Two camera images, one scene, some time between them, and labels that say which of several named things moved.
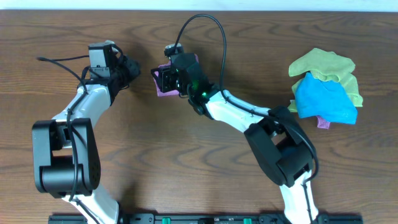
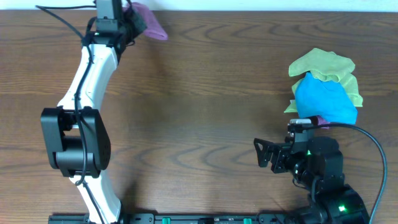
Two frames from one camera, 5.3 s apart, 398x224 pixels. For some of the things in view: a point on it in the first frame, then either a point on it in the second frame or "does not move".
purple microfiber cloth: (171, 93) to (153, 30)
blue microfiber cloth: (327, 99) does not move
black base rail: (210, 218) does not move
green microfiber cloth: (328, 65) does not move
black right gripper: (165, 81) to (278, 157)
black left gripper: (131, 69) to (134, 20)
